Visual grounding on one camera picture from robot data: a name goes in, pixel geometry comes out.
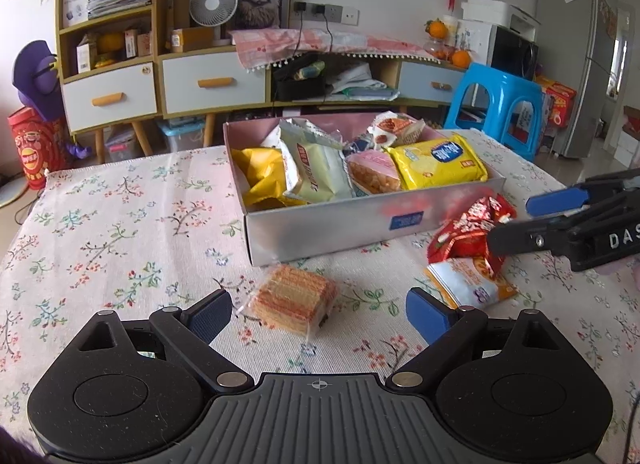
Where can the low wooden drawer cabinet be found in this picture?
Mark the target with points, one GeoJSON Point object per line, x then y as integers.
{"type": "Point", "coordinates": [215, 84]}

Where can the white printer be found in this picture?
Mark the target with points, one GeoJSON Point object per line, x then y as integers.
{"type": "Point", "coordinates": [500, 14]}

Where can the orange fruit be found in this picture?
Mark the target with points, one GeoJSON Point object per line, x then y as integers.
{"type": "Point", "coordinates": [437, 29]}
{"type": "Point", "coordinates": [461, 58]}

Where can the small cardboard box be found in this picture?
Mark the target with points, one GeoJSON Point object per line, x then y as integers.
{"type": "Point", "coordinates": [192, 38]}

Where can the clear storage bin blue lid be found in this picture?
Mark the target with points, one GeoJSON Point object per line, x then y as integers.
{"type": "Point", "coordinates": [182, 136]}

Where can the white jam biscuit packet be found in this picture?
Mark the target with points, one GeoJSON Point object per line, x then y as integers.
{"type": "Point", "coordinates": [397, 129]}

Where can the black microwave oven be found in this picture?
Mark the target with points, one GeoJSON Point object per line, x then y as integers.
{"type": "Point", "coordinates": [515, 51]}

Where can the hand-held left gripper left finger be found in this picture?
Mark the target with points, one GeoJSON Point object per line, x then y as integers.
{"type": "Point", "coordinates": [210, 316]}

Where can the yellow chip bag blue label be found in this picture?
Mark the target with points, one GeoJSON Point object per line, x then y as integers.
{"type": "Point", "coordinates": [435, 161]}

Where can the red snack carton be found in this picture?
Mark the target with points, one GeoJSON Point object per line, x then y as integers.
{"type": "Point", "coordinates": [557, 99]}

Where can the pink snack packet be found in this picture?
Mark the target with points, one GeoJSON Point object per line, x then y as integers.
{"type": "Point", "coordinates": [372, 174]}

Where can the floral tablecloth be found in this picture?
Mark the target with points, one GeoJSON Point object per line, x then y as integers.
{"type": "Point", "coordinates": [125, 224]}

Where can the silver refrigerator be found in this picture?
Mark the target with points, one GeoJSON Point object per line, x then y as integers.
{"type": "Point", "coordinates": [575, 59]}

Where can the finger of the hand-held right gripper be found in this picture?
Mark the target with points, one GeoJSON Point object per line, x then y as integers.
{"type": "Point", "coordinates": [520, 239]}
{"type": "Point", "coordinates": [555, 201]}

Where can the white orange snack packet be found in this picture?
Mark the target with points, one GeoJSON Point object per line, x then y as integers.
{"type": "Point", "coordinates": [470, 284]}

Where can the red printed bucket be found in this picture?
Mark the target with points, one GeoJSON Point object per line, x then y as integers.
{"type": "Point", "coordinates": [35, 149]}

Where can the silver box with pink inside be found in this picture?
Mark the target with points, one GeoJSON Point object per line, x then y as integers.
{"type": "Point", "coordinates": [325, 229]}

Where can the blue plastic stool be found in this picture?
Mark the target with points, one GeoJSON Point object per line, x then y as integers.
{"type": "Point", "coordinates": [492, 94]}

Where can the tall wooden shelf cabinet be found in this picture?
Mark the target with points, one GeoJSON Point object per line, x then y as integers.
{"type": "Point", "coordinates": [110, 89]}

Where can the pale green snack packet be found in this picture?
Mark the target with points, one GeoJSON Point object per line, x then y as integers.
{"type": "Point", "coordinates": [315, 169]}

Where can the red snack packet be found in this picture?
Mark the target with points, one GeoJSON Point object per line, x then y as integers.
{"type": "Point", "coordinates": [465, 229]}

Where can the pink printed cloth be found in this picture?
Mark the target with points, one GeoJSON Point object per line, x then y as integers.
{"type": "Point", "coordinates": [350, 41]}

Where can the pile of folded papers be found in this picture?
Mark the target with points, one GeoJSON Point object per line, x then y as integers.
{"type": "Point", "coordinates": [365, 81]}

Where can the small clear storage bin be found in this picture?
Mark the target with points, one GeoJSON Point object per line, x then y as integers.
{"type": "Point", "coordinates": [122, 146]}

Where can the yellow snack packet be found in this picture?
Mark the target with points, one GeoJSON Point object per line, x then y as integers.
{"type": "Point", "coordinates": [262, 174]}

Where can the clear wafer biscuit packet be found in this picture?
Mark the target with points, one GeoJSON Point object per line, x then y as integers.
{"type": "Point", "coordinates": [292, 301]}

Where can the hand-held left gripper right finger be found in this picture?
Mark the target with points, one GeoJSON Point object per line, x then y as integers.
{"type": "Point", "coordinates": [425, 316]}

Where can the blue and white packet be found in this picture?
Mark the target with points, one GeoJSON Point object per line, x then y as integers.
{"type": "Point", "coordinates": [359, 145]}

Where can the white desk fan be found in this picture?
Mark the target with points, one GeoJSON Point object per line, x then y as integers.
{"type": "Point", "coordinates": [212, 4]}

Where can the wall outlet strip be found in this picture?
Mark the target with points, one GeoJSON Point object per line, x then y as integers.
{"type": "Point", "coordinates": [330, 13]}

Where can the black bag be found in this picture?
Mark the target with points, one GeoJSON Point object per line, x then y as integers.
{"type": "Point", "coordinates": [300, 84]}

